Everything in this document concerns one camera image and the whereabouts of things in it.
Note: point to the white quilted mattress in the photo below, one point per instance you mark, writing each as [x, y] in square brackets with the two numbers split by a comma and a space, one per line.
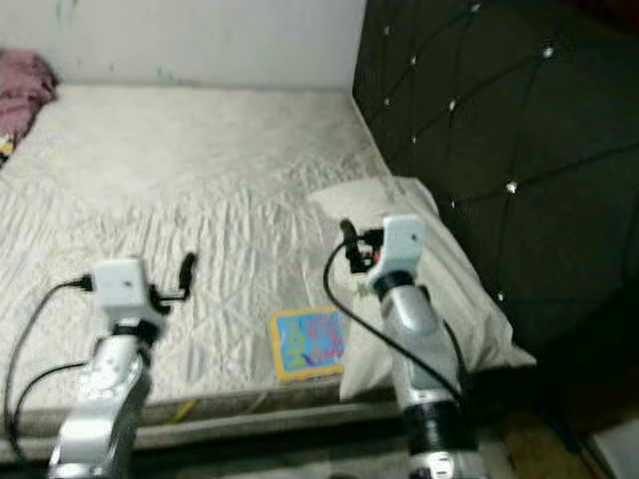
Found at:
[180, 150]

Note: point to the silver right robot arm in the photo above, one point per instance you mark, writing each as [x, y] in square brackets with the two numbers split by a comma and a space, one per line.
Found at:
[414, 329]

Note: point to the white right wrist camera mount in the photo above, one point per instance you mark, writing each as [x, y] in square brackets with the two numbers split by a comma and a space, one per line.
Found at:
[404, 244]

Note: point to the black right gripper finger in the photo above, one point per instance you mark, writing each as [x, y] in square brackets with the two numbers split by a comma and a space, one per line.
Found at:
[348, 242]

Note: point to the purple cartoon print blanket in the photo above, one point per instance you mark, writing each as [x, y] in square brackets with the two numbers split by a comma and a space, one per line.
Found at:
[22, 90]

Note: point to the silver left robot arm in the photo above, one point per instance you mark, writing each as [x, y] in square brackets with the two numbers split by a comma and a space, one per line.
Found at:
[110, 399]

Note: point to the yellow blue children's book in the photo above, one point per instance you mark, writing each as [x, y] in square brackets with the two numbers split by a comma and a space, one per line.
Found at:
[308, 347]

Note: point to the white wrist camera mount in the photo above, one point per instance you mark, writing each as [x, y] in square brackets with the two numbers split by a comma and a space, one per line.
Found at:
[404, 244]
[125, 289]

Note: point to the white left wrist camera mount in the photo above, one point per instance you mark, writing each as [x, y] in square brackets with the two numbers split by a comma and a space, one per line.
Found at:
[125, 289]

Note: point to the black tufted headboard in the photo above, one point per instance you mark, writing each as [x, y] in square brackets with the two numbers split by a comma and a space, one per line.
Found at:
[499, 100]

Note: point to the white pillow with green tree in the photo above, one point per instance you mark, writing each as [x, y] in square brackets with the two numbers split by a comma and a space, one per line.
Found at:
[369, 200]

